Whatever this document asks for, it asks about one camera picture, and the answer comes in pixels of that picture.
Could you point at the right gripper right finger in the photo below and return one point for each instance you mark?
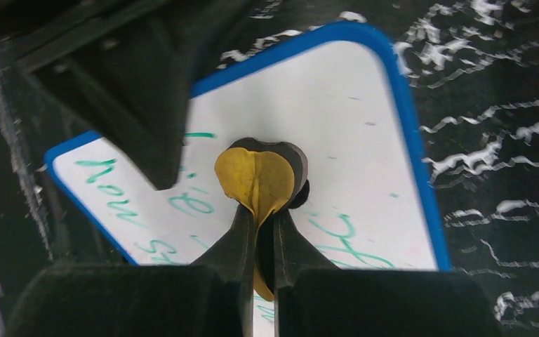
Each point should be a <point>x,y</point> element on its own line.
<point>301,303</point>

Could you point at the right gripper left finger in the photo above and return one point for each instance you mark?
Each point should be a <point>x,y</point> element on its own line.
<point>228,264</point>

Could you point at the yellow bone-shaped eraser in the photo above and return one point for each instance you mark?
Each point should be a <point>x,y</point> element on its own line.
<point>265,178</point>

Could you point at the blue framed whiteboard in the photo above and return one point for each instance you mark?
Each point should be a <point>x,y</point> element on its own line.
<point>336,93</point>

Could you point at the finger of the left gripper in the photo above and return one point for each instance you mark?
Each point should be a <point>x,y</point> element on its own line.
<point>127,70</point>

